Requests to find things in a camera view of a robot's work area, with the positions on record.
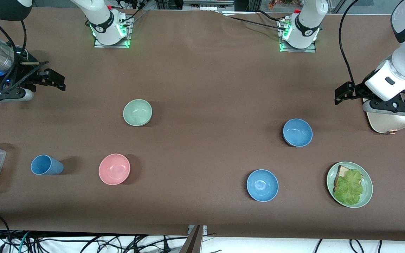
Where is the blue bowl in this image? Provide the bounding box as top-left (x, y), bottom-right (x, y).
top-left (246, 169), bottom-right (279, 202)
top-left (283, 118), bottom-right (313, 147)

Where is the green bowl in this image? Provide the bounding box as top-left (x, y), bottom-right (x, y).
top-left (123, 99), bottom-right (153, 127)

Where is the pink bowl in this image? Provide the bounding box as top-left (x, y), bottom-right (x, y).
top-left (98, 154), bottom-right (131, 186)

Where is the black cylindrical container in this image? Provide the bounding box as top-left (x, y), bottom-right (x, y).
top-left (15, 46), bottom-right (38, 71)

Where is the cream toaster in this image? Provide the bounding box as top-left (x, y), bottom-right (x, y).
top-left (362, 84), bottom-right (405, 134)

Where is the bread slice under lettuce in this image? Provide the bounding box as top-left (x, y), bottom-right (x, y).
top-left (334, 165), bottom-right (364, 192)

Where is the blue cup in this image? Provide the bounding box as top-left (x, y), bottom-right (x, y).
top-left (31, 155), bottom-right (64, 175)

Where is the green lettuce leaf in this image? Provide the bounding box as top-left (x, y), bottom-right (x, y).
top-left (333, 169), bottom-right (365, 206)

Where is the green plate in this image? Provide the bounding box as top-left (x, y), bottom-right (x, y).
top-left (327, 162), bottom-right (373, 208)

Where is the white power strip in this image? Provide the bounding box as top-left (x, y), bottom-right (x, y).
top-left (116, 0), bottom-right (147, 9)

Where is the orange decorative item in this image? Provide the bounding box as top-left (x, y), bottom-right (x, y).
top-left (268, 0), bottom-right (296, 10)

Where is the grey metal box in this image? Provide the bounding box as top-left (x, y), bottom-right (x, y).
top-left (182, 0), bottom-right (235, 11)

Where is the dark stand bar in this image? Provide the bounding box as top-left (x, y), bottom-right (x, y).
top-left (180, 225), bottom-right (205, 253)

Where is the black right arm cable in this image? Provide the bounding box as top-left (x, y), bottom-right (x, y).
top-left (20, 20), bottom-right (27, 55)

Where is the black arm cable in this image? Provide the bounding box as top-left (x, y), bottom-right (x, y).
top-left (339, 0), bottom-right (361, 88)
top-left (20, 20), bottom-right (27, 55)

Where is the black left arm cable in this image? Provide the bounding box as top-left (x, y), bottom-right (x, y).
top-left (339, 0), bottom-right (361, 88)

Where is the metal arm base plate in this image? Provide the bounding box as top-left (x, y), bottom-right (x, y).
top-left (94, 16), bottom-right (131, 48)
top-left (280, 19), bottom-right (316, 53)

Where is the teal cable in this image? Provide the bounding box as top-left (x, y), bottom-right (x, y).
top-left (17, 231), bottom-right (31, 253)

